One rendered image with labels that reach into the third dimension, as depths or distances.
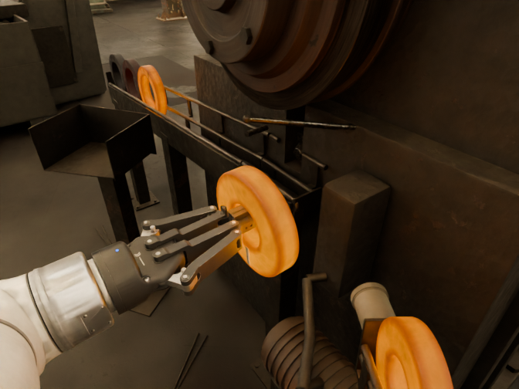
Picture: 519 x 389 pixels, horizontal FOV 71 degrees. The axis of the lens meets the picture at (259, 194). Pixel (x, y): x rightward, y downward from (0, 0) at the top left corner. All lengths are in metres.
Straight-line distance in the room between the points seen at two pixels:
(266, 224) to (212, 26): 0.39
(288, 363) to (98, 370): 0.83
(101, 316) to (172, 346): 0.99
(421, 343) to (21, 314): 0.40
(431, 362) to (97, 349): 1.19
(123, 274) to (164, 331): 1.03
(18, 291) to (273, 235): 0.26
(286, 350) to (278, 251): 0.33
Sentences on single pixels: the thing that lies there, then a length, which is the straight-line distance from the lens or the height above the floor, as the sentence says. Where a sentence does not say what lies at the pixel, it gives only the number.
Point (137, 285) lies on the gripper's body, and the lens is 0.42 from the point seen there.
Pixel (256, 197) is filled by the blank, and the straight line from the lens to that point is 0.44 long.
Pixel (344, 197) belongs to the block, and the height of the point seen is 0.80.
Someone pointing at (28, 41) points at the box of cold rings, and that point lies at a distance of 3.00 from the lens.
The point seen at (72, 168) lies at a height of 0.59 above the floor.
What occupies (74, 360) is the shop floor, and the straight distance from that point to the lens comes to 1.47.
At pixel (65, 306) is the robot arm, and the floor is 0.86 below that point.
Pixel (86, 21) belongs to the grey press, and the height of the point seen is 0.63.
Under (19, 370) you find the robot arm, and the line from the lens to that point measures 0.31.
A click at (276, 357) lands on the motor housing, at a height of 0.50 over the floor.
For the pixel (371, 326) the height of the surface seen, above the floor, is 0.71.
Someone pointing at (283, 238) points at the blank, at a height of 0.85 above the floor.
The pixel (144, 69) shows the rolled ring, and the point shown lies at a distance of 1.39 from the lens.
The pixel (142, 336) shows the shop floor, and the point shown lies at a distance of 1.44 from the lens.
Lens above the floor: 1.14
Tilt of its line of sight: 34 degrees down
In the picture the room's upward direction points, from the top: straight up
